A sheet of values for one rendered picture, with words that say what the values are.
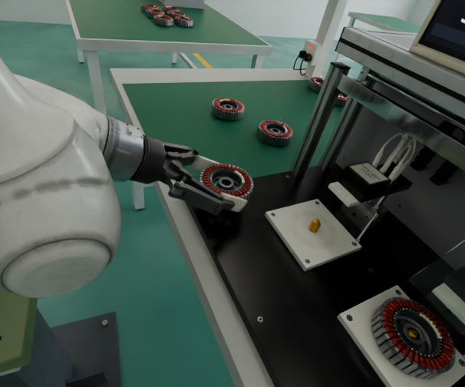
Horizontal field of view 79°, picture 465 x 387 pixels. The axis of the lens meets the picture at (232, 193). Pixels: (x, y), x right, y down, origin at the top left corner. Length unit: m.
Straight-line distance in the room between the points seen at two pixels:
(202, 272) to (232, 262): 0.06
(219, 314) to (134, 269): 0.97
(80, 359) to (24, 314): 0.80
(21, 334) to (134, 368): 0.81
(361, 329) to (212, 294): 0.25
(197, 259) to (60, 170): 0.37
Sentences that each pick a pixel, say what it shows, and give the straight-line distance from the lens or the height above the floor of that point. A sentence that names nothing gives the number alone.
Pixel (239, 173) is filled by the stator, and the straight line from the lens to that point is 0.60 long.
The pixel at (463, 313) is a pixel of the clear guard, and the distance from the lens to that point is 0.31.
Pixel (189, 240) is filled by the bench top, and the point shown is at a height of 0.75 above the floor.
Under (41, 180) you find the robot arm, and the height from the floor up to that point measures 1.06.
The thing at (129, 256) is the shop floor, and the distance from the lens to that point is 1.49.
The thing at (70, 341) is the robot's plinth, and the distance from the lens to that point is 1.33.
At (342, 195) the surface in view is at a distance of 0.58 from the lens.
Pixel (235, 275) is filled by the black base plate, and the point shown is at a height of 0.77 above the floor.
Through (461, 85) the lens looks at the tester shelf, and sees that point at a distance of 0.55.
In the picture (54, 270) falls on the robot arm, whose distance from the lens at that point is 0.24.
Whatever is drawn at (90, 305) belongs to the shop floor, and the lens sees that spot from 1.39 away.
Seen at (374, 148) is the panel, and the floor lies 0.88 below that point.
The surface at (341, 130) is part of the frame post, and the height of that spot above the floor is 0.89.
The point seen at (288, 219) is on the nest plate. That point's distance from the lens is 0.63.
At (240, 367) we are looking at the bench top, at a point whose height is 0.75.
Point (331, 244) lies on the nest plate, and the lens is 0.62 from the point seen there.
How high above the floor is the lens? 1.21
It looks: 42 degrees down
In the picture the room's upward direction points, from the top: 13 degrees clockwise
